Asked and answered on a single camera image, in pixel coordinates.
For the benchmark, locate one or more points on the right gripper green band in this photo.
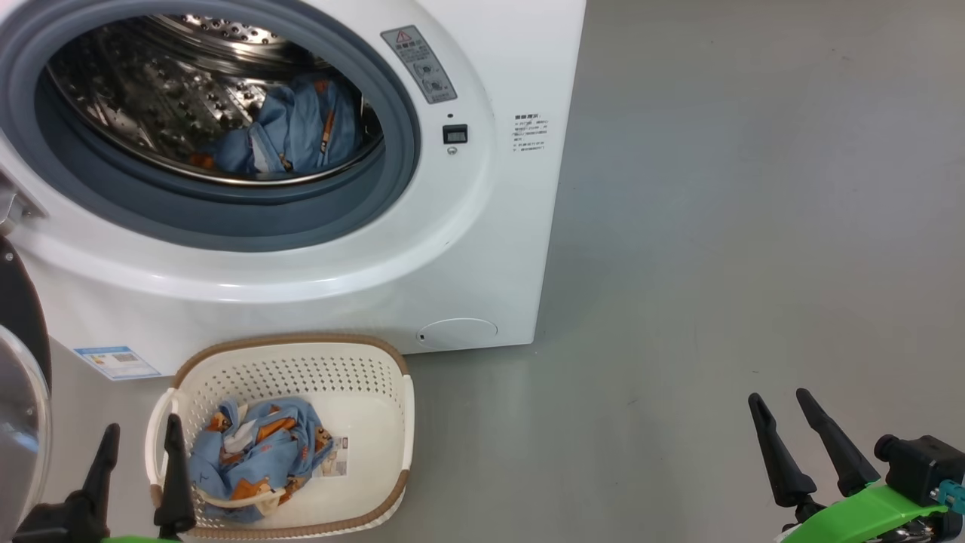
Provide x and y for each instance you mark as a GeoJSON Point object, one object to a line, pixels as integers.
{"type": "Point", "coordinates": [867, 516]}

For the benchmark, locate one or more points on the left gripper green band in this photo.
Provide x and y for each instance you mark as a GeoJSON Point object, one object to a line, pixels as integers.
{"type": "Point", "coordinates": [53, 528]}

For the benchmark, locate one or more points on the blue bear-print garment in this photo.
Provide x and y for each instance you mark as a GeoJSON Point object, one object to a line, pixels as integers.
{"type": "Point", "coordinates": [271, 452]}
{"type": "Point", "coordinates": [301, 128]}

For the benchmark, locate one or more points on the black round glass washer door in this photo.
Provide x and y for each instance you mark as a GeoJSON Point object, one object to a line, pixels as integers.
{"type": "Point", "coordinates": [22, 302]}

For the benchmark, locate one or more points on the product sticker in basket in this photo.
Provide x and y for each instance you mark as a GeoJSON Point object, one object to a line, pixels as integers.
{"type": "Point", "coordinates": [337, 456]}

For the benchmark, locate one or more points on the cream basket with brown rim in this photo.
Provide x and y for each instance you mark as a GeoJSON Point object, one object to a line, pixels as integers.
{"type": "Point", "coordinates": [362, 422]}

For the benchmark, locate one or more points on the grey rubber door gasket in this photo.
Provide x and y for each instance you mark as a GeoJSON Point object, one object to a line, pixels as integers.
{"type": "Point", "coordinates": [226, 219]}

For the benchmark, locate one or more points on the metal door hinge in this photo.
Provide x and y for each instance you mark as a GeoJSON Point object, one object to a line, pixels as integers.
{"type": "Point", "coordinates": [15, 207]}

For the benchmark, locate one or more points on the white front-load washing machine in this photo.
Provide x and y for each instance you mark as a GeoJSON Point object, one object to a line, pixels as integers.
{"type": "Point", "coordinates": [482, 249]}

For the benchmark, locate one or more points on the black door latch socket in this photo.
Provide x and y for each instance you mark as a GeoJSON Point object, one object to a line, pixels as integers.
{"type": "Point", "coordinates": [454, 134]}

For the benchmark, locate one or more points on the blue white energy label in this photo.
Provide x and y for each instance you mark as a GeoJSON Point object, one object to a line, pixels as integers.
{"type": "Point", "coordinates": [117, 362]}

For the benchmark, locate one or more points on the round white filter cover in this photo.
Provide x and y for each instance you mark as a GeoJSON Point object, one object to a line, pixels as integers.
{"type": "Point", "coordinates": [457, 333]}

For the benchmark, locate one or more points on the grey warning sticker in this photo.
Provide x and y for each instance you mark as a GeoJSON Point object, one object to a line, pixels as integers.
{"type": "Point", "coordinates": [418, 64]}

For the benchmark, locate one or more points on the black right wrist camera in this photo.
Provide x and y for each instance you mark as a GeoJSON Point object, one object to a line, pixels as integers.
{"type": "Point", "coordinates": [923, 467]}

